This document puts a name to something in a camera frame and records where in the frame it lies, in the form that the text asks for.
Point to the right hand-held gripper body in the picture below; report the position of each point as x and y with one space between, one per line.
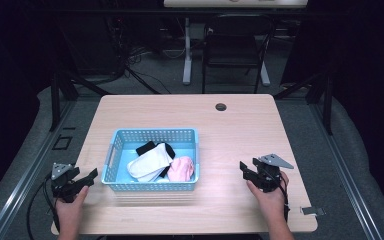
269 175

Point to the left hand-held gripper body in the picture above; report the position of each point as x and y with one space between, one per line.
64 188

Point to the person's left hand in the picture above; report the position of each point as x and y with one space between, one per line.
71 203

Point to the person's right hand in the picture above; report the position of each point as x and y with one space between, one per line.
272 201

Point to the light blue plastic basket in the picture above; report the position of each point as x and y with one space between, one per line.
120 156

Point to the white sock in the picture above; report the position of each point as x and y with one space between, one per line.
148 164

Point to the black sock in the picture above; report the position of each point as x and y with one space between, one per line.
145 147

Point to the pink sock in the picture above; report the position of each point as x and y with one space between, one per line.
181 169

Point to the round black table grommet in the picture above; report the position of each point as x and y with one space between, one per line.
220 107

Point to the black folding chair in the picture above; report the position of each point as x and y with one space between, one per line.
233 46

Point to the white desk with legs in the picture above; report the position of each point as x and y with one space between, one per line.
187 60

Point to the aluminium floor rail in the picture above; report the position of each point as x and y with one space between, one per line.
23 180
346 173

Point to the grey metal bracket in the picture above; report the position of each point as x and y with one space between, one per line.
311 210

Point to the black metal frame stand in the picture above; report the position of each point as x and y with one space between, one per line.
327 103
56 100

